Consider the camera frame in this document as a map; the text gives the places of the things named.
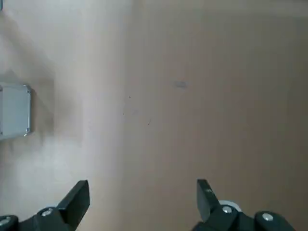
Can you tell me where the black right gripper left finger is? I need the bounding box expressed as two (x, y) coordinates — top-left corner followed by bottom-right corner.
(0, 179), (90, 231)

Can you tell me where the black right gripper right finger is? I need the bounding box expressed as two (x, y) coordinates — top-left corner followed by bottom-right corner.
(192, 179), (297, 231)

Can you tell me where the aluminium first-aid case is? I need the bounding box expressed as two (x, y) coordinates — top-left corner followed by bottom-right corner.
(0, 83), (32, 141)

